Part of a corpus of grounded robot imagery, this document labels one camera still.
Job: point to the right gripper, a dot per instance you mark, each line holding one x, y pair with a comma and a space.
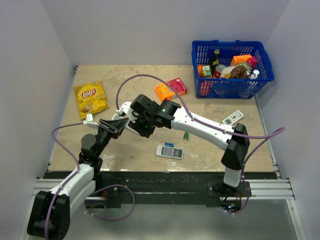
136, 126

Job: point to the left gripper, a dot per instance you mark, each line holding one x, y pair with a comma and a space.
114, 127

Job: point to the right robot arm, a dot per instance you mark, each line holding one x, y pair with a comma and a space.
145, 115

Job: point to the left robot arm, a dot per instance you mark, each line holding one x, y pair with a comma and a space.
51, 212

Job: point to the grey-faced remote control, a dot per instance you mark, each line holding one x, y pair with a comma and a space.
169, 152

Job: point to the small white remote control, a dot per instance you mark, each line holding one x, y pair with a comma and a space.
233, 118

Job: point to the blue battery right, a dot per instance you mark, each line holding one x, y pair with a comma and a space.
169, 144

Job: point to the yellow Lays chips bag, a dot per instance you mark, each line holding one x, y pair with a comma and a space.
90, 98

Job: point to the orange pink sponge box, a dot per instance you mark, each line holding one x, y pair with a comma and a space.
166, 92

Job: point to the blue plastic basket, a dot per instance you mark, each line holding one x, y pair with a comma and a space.
221, 88

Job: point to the green yellow carton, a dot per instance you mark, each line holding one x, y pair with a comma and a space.
206, 71

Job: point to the dark glass bottle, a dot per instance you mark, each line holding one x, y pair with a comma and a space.
214, 60

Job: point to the brown snack packet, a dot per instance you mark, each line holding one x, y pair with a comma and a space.
235, 72

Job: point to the white bottle cap item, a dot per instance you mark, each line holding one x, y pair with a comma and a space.
254, 75

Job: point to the orange pink box in basket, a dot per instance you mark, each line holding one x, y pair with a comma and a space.
247, 61

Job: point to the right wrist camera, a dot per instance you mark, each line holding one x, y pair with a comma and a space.
126, 111

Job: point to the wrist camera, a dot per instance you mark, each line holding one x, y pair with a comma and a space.
126, 111
89, 121

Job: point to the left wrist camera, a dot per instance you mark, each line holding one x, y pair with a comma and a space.
89, 121

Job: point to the black table front rail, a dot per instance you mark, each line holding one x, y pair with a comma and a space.
161, 188

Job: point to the aluminium frame rail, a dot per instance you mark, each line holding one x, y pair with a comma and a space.
269, 185

